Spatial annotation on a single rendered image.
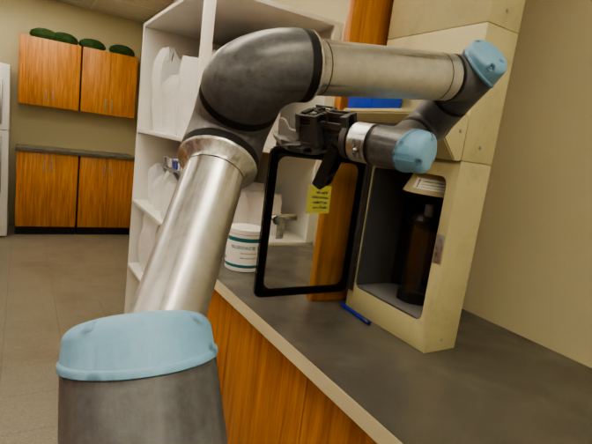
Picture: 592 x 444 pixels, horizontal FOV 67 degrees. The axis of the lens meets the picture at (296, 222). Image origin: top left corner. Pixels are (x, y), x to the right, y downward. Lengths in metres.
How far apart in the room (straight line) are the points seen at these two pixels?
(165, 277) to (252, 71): 0.27
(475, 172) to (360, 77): 0.54
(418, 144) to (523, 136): 0.77
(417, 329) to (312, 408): 0.32
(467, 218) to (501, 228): 0.40
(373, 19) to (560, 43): 0.53
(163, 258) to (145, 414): 0.25
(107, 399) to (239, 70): 0.41
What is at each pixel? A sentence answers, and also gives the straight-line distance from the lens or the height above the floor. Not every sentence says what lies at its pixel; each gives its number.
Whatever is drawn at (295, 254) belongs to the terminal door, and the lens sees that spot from 1.21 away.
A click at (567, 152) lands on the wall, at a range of 1.45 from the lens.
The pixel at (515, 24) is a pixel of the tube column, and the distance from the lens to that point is 1.21.
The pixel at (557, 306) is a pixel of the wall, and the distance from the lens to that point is 1.46.
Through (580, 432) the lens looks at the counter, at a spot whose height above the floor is 0.94.
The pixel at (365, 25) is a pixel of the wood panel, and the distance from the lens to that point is 1.37.
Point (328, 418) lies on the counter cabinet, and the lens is 1.06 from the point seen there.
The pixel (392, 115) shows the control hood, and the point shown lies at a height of 1.49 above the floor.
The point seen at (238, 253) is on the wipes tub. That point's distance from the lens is 1.55.
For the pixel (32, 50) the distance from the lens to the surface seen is 5.93.
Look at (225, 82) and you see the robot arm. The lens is 0.60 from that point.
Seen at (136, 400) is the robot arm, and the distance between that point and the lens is 0.33.
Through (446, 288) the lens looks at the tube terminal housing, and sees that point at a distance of 1.15.
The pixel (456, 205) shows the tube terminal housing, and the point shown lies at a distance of 1.10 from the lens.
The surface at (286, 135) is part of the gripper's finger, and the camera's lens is 0.96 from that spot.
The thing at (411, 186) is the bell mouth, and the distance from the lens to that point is 1.20.
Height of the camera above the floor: 1.40
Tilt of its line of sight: 10 degrees down
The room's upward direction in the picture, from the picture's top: 8 degrees clockwise
